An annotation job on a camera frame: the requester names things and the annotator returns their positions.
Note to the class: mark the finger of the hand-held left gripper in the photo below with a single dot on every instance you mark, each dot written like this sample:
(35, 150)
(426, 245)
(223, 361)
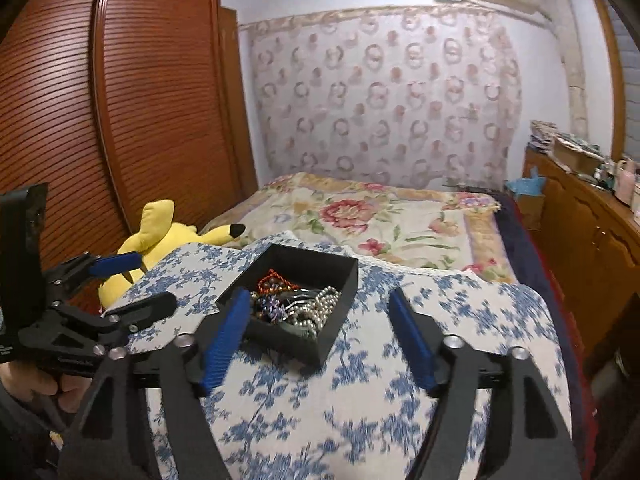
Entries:
(145, 310)
(117, 264)

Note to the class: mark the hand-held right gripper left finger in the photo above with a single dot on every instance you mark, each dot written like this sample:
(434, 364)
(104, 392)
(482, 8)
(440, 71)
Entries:
(225, 340)

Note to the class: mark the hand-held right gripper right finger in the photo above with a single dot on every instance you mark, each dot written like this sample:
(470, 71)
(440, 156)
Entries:
(410, 340)

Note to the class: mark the purple beaded ornament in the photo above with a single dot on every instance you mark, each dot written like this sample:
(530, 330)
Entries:
(270, 307)

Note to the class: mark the black jewelry box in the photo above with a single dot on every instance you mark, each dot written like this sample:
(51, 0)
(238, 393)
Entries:
(290, 344)

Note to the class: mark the person's left forearm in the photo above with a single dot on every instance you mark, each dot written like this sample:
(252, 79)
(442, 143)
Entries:
(25, 440)

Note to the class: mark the person's left hand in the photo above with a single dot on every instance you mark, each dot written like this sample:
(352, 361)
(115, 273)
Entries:
(72, 391)

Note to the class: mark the yellow plush toy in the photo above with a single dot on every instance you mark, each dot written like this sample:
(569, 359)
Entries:
(165, 240)

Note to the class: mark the floral blanket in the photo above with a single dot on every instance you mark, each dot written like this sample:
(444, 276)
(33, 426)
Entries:
(375, 220)

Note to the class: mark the dark blue bed sheet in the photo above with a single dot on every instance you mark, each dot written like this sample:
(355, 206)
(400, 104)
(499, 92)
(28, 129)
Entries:
(545, 280)

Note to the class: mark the wooden louvered wardrobe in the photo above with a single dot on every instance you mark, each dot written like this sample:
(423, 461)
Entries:
(150, 110)

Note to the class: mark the light blue bag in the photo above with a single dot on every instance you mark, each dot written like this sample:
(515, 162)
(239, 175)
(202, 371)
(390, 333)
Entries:
(527, 190)

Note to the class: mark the wooden cabinet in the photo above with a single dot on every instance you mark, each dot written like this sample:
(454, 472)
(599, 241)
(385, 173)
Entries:
(590, 240)

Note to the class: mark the stack of papers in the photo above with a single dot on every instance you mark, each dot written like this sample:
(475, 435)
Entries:
(541, 135)

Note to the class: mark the cardboard box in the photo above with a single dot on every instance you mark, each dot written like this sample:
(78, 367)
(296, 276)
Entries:
(575, 157)

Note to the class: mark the pink container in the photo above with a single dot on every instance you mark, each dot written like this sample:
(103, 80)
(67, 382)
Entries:
(625, 182)

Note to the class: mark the wrapped air conditioner pipe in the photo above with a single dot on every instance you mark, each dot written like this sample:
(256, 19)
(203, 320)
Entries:
(570, 60)

